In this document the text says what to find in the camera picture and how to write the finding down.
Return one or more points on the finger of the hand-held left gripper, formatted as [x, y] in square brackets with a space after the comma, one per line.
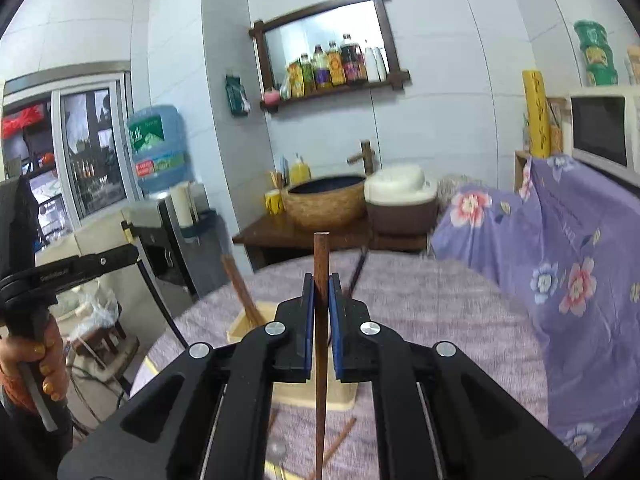
[110, 262]

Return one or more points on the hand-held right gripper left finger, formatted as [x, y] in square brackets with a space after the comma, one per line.
[309, 325]

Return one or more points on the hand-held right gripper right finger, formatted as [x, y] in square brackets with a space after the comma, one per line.
[333, 330]

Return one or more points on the cream plastic utensil holder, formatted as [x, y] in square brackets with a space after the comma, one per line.
[250, 327]

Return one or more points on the person's left hand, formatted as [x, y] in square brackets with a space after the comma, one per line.
[52, 370]

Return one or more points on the white bucket with plastic bag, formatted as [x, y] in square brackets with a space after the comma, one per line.
[95, 305]

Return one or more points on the grey water dispenser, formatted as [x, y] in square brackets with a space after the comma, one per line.
[175, 260]

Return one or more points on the small wooden stool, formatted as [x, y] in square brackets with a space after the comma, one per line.
[107, 340]

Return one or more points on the dark wooden cabinet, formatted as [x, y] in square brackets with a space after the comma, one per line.
[280, 240]

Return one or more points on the white paper cup tube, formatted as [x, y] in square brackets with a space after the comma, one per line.
[182, 205]

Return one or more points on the sliding glass window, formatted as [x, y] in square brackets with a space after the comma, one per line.
[85, 160]

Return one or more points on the grey striped tablecloth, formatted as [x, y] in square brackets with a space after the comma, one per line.
[450, 320]

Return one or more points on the wicker wash basin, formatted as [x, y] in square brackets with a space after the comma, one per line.
[325, 207]

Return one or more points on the blue water jug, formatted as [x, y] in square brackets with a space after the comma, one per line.
[157, 150]

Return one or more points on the yellow cup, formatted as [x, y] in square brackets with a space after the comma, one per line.
[274, 202]

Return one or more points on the white rice cooker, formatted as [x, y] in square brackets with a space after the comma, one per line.
[400, 195]

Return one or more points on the yellow soap bottle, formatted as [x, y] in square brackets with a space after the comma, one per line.
[300, 172]

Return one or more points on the bronze faucet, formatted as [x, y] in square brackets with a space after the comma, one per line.
[367, 157]

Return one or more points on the green hanging packet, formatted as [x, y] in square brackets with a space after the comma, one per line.
[237, 95]

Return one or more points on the purple floral cloth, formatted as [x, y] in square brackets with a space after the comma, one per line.
[550, 260]

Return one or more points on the pink small container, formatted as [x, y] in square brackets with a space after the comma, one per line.
[271, 96]

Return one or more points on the yellow seasoning packet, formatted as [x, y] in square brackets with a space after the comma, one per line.
[295, 82]

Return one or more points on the green seasoning bottle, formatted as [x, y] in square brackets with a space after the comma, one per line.
[306, 77]

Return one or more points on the purple label oil bottle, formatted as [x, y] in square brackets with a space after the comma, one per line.
[321, 71]

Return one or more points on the yellow label sauce bottle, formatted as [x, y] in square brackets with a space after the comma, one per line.
[336, 67]

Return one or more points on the dark soy sauce bottle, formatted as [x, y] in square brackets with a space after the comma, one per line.
[352, 62]

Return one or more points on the white plastic bottle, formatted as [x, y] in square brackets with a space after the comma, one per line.
[375, 64]

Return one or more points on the yellow wrap roll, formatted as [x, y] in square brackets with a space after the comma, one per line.
[536, 115]

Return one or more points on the white microwave oven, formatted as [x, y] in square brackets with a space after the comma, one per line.
[600, 130]

